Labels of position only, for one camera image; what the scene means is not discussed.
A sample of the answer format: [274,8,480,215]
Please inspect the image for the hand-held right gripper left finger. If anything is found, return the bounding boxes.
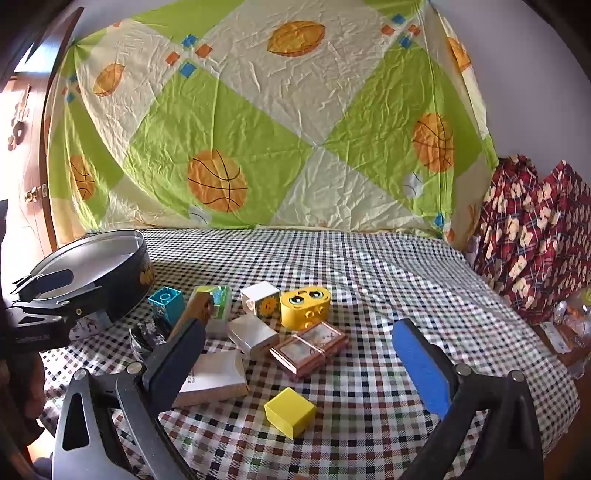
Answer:
[52,318,207,480]

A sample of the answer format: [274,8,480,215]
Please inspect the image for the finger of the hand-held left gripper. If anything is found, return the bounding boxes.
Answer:
[9,270,75,301]
[11,285,103,324]

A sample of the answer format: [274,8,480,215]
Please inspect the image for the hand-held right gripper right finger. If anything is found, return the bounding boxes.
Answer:
[392,318,546,480]

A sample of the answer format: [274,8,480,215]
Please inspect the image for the silver foil packet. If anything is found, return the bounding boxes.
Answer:
[129,318,174,365]

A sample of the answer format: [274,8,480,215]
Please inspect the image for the white box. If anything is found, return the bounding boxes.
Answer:
[173,350,250,409]

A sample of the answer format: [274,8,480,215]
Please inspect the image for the round metal tin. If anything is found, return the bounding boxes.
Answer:
[11,229,155,343]

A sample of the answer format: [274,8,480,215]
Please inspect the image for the brown toy block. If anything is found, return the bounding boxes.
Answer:
[170,292,214,342]

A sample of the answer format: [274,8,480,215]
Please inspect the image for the blue toy block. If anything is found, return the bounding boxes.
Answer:
[148,286,186,326]

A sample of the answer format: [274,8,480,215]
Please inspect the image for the white charger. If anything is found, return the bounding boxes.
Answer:
[228,314,280,358]

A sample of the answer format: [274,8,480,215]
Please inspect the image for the white sunflower toy block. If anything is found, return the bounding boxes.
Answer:
[240,281,281,319]

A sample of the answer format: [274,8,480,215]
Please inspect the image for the copper framed picture box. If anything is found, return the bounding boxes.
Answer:
[269,320,349,380]

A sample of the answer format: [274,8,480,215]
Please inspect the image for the yellow cube block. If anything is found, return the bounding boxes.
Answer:
[264,387,317,439]

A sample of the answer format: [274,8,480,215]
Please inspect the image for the yellow face toy block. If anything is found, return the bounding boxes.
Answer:
[280,286,333,330]

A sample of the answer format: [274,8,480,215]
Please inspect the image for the person's left hand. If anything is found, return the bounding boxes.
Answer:
[0,355,47,444]

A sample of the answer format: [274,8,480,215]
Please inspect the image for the checked cloth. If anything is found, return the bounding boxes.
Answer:
[39,226,580,480]

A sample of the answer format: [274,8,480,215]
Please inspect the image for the brown wooden door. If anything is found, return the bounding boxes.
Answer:
[0,7,86,278]

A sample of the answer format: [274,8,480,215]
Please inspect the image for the clear plastic bags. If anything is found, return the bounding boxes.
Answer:
[538,286,591,370]

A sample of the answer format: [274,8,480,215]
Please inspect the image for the door ornament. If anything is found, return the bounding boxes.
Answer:
[7,88,31,151]

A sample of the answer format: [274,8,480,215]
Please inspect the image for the red plaid bear-print cloth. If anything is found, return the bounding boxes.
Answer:
[466,154,591,324]

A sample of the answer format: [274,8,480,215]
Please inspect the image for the transom window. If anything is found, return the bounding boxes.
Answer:
[14,28,72,75]

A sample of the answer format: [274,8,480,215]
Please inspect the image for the green ball-print sheet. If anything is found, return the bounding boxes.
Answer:
[46,0,502,241]

